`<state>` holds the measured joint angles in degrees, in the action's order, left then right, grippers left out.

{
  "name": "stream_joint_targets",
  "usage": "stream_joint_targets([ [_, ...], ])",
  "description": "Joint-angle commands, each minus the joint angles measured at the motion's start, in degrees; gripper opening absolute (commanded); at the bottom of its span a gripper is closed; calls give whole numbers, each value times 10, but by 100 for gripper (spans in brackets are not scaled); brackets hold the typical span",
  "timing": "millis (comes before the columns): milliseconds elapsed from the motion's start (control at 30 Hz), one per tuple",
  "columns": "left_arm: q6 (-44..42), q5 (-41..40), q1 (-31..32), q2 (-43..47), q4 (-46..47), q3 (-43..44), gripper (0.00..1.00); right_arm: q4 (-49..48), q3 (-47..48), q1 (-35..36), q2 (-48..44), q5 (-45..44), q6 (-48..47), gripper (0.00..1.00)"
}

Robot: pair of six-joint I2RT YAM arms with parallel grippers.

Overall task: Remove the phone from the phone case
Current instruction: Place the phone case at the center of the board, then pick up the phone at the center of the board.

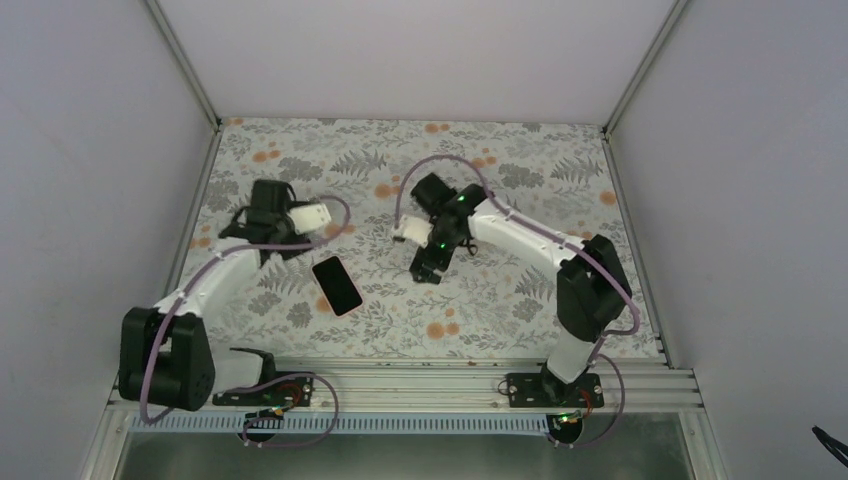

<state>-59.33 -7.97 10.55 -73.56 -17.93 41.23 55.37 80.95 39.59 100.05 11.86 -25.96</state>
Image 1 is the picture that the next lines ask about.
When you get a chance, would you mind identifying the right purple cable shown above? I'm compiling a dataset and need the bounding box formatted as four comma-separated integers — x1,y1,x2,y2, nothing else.
393,154,643,449

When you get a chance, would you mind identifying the aluminium rail frame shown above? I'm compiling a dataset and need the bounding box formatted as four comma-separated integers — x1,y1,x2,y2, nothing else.
82,359,726,479

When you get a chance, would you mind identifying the floral patterned mat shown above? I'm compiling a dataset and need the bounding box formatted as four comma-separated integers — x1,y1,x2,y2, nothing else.
178,117,666,361

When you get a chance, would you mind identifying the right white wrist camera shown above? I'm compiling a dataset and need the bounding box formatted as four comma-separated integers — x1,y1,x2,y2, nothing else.
391,215,433,248

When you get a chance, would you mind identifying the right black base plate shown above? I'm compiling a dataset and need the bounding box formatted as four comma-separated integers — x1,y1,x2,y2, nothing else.
498,367,605,408

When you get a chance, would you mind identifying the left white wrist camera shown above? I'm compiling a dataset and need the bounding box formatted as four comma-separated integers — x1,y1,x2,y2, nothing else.
288,203,332,235

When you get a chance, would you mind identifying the black object at corner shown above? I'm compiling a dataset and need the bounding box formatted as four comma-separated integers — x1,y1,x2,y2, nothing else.
811,425,848,467

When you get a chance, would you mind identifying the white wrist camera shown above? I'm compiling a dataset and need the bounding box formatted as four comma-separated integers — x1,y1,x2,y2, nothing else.
391,215,433,248
288,203,332,235

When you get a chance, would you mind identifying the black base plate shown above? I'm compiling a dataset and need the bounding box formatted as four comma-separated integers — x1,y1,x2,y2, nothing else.
210,347,314,407
498,367,605,408

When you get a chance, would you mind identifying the phone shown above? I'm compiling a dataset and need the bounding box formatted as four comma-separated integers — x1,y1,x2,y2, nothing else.
311,256,364,317

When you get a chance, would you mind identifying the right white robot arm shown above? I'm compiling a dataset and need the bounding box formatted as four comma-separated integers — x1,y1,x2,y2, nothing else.
392,174,632,407

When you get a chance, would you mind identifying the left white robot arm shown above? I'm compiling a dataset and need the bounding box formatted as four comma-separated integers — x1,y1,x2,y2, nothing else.
118,180,331,411

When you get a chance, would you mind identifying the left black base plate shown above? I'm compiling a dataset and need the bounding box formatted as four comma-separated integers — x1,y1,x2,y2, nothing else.
210,347,314,407

